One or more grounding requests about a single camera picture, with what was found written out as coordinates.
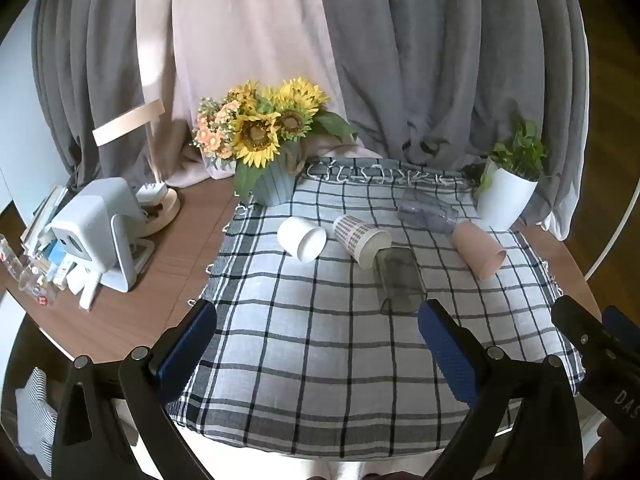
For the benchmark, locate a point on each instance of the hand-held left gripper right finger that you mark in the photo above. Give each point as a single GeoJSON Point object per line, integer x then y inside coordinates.
{"type": "Point", "coordinates": [450, 357]}

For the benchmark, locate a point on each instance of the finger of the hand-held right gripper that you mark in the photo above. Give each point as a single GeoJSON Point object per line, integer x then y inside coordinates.
{"type": "Point", "coordinates": [625, 325]}
{"type": "Point", "coordinates": [582, 327]}

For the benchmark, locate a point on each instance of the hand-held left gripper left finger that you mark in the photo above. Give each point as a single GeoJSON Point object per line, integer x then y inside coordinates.
{"type": "Point", "coordinates": [189, 347]}

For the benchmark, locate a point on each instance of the dark transparent cup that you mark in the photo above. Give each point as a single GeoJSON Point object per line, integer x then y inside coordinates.
{"type": "Point", "coordinates": [400, 282]}

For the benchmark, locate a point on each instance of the pink cup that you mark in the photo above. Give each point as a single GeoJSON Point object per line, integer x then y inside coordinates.
{"type": "Point", "coordinates": [477, 250]}

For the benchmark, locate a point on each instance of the clear plastic cup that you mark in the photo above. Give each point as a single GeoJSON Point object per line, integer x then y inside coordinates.
{"type": "Point", "coordinates": [427, 210]}

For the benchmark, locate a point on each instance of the houndstooth patterned paper cup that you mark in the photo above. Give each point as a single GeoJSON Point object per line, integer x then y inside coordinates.
{"type": "Point", "coordinates": [356, 237]}

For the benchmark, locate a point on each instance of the white cup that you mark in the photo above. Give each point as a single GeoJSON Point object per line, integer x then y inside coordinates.
{"type": "Point", "coordinates": [300, 237]}

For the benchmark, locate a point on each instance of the white curved tube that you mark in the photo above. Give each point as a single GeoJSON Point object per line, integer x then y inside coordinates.
{"type": "Point", "coordinates": [607, 254]}

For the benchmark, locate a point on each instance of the white remote control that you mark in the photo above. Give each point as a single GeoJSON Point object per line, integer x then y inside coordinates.
{"type": "Point", "coordinates": [89, 290]}

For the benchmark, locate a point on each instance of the checked grey white cloth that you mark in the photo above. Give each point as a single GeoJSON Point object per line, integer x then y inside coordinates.
{"type": "Point", "coordinates": [310, 355]}

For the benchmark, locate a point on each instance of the white plant pot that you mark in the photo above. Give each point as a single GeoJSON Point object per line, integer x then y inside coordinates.
{"type": "Point", "coordinates": [505, 200]}

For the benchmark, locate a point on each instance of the white charger plug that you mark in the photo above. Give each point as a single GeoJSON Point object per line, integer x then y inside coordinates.
{"type": "Point", "coordinates": [151, 192]}

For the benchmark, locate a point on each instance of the white projector on stand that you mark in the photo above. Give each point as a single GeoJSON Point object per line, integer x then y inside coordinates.
{"type": "Point", "coordinates": [87, 220]}

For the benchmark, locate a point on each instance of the clear glass bottle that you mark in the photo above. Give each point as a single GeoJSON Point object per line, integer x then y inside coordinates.
{"type": "Point", "coordinates": [9, 255]}
{"type": "Point", "coordinates": [36, 285]}

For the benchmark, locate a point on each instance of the striped cushion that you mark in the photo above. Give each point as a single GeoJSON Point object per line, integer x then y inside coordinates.
{"type": "Point", "coordinates": [36, 420]}

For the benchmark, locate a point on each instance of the blue-grey ribbed vase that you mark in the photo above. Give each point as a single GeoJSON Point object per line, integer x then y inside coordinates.
{"type": "Point", "coordinates": [274, 185]}

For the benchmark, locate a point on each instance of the green potted plant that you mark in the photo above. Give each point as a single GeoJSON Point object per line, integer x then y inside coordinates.
{"type": "Point", "coordinates": [520, 152]}

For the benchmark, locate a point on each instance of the row of books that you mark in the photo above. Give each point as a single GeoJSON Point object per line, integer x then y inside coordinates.
{"type": "Point", "coordinates": [42, 220]}

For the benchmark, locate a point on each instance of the sunflower bouquet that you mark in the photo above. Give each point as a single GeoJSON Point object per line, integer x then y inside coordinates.
{"type": "Point", "coordinates": [255, 132]}

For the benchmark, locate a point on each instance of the wooden white desk lamp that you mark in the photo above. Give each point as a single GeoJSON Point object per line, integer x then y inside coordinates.
{"type": "Point", "coordinates": [127, 122]}

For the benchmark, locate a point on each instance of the grey curtain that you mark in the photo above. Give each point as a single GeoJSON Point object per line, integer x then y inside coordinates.
{"type": "Point", "coordinates": [450, 60]}
{"type": "Point", "coordinates": [95, 60]}

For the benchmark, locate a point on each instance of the pink curtain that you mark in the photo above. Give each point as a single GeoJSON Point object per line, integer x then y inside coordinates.
{"type": "Point", "coordinates": [240, 35]}

